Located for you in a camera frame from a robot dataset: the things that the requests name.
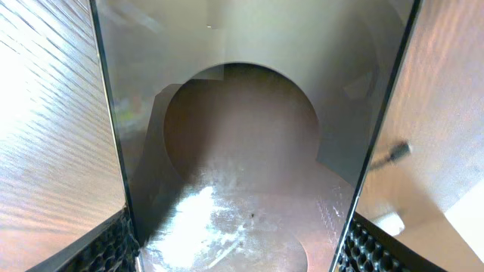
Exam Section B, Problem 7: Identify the black USB charging cable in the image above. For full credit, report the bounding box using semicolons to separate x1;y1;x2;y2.
369;141;412;171

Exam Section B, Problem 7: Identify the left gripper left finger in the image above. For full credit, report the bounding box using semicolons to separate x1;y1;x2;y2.
28;207;139;272

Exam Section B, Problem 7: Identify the Galaxy smartphone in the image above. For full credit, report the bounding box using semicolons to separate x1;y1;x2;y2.
90;0;420;271

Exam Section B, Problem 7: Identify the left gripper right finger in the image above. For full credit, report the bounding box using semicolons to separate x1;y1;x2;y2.
335;213;445;272

